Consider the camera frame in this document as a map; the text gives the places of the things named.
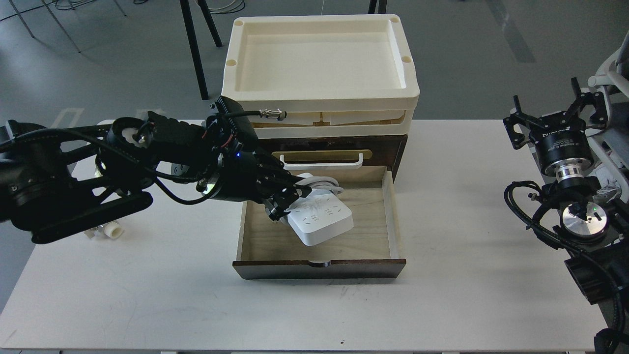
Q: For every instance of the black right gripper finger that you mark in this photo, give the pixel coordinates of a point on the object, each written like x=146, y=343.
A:
x=531, y=123
x=597, y=120

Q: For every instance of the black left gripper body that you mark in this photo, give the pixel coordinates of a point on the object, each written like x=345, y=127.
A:
x=244, y=175

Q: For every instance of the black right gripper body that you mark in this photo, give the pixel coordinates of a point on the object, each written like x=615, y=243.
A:
x=560, y=138

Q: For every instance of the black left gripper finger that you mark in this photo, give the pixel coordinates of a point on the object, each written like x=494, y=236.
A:
x=276, y=206
x=301, y=181

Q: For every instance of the white power strip with cable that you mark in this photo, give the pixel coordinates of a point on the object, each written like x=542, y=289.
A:
x=321, y=215

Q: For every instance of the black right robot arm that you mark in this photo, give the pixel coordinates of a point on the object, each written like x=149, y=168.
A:
x=564, y=214

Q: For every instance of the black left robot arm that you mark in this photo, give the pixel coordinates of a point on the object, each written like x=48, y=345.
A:
x=56, y=182

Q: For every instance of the open wooden drawer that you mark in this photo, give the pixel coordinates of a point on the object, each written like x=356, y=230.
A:
x=371, y=249

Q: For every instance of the cream plastic tray lower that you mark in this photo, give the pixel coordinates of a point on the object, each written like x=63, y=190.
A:
x=334, y=124

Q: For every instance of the cream plastic tray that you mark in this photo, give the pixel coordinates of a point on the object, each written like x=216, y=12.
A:
x=334, y=124
x=329, y=63

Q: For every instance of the cream plastic tray top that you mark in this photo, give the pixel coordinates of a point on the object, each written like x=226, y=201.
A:
x=329, y=63

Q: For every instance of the white plastic pipe valve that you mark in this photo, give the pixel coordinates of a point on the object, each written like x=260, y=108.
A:
x=110, y=230

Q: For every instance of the white drawer handle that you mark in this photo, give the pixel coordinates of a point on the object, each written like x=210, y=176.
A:
x=322, y=165

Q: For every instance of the white chair frame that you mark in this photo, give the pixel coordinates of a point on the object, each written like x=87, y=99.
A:
x=611, y=78

